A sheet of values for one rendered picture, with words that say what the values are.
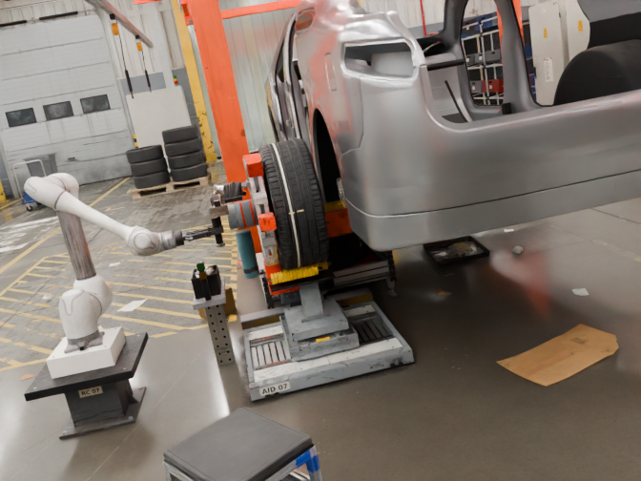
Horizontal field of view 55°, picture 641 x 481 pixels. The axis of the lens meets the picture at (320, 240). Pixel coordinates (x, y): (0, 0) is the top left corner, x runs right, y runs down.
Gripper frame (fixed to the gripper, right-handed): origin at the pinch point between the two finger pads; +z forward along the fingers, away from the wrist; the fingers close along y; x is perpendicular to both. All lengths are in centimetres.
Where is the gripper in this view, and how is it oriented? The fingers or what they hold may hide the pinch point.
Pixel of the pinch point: (217, 230)
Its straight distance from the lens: 306.0
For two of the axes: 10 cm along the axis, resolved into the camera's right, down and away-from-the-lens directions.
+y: 1.6, 2.2, -9.6
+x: -1.8, -9.5, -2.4
